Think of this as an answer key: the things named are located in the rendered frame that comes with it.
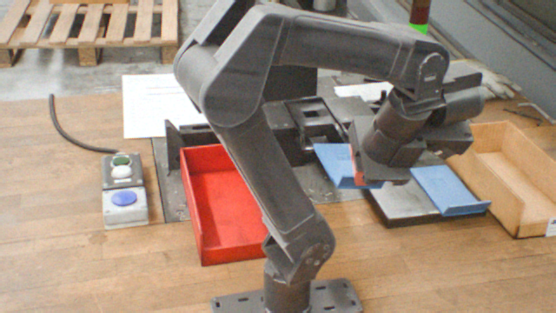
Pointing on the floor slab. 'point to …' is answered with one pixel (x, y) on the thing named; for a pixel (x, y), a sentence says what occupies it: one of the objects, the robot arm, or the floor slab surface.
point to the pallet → (14, 43)
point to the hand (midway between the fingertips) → (360, 180)
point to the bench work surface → (373, 301)
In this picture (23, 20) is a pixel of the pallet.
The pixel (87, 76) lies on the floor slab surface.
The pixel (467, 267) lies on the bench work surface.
